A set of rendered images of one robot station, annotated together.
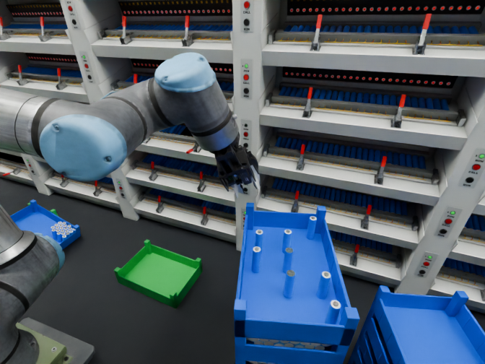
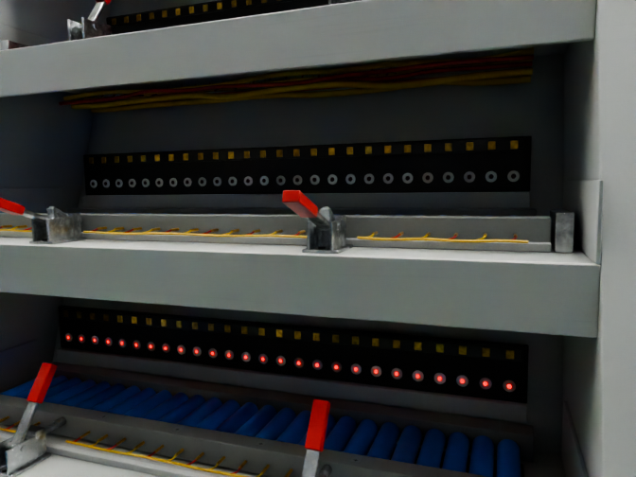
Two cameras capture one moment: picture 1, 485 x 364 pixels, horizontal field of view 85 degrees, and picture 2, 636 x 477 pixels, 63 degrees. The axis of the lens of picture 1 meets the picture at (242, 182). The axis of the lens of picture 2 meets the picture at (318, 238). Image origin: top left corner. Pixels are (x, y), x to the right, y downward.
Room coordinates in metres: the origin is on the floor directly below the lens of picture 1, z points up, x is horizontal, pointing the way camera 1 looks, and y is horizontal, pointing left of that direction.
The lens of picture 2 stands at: (0.64, 0.21, 0.44)
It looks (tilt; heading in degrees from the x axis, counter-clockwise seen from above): 10 degrees up; 359
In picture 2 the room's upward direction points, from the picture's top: 5 degrees clockwise
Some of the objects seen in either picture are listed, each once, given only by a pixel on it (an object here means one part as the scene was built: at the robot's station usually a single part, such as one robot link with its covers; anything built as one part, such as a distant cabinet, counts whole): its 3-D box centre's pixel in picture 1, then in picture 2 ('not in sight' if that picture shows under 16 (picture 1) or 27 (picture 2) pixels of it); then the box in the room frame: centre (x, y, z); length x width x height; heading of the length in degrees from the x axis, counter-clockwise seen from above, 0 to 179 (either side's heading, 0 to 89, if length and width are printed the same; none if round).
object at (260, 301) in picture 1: (287, 259); not in sight; (0.40, -0.10, 0.52); 0.30 x 0.20 x 0.08; 175
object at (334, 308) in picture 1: (332, 314); not in sight; (0.28, -0.16, 0.52); 0.02 x 0.02 x 0.06
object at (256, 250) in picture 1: (256, 259); not in sight; (0.41, -0.03, 0.52); 0.02 x 0.02 x 0.06
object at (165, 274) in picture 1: (159, 270); not in sight; (0.78, 0.36, 0.04); 0.30 x 0.20 x 0.08; 66
